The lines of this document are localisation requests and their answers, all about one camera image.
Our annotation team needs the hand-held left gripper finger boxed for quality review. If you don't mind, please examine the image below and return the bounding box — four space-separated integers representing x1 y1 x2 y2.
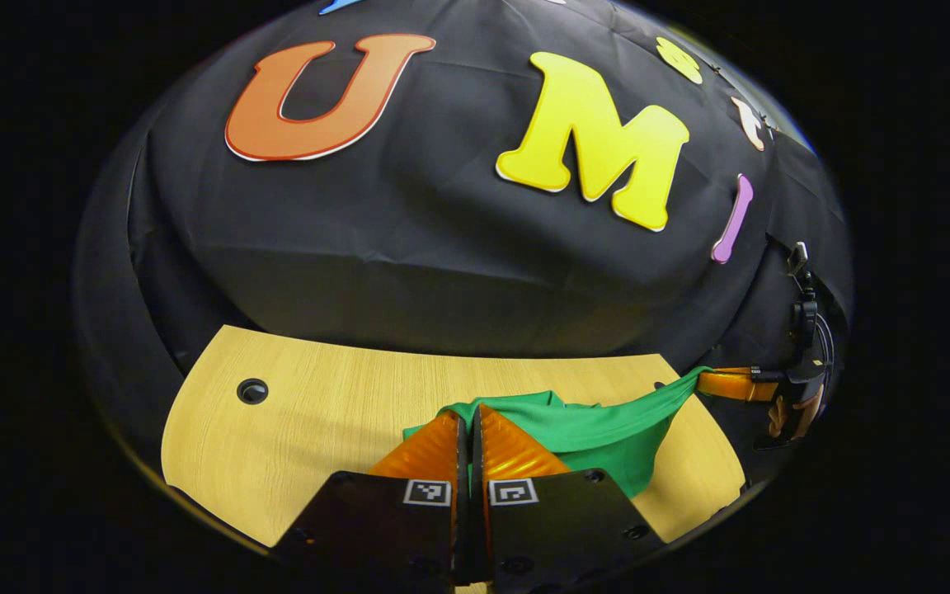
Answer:
273 410 470 591
473 404 665 591

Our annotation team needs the green T-shirt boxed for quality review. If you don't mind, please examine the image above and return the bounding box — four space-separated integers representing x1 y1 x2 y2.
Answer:
402 367 711 498

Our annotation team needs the black backdrop cloth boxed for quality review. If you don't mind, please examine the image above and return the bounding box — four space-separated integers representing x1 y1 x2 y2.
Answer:
71 0 855 463

